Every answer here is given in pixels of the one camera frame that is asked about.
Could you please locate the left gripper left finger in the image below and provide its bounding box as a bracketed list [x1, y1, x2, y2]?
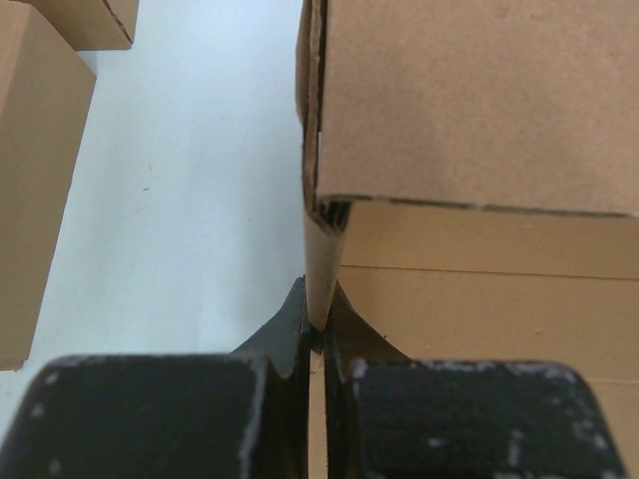
[1, 279, 311, 478]

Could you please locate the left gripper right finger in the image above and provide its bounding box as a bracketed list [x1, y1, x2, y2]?
[323, 289, 627, 478]

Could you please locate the cardboard box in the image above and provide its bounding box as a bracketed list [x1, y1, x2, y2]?
[1, 1, 96, 371]
[296, 1, 638, 478]
[29, 0, 139, 51]

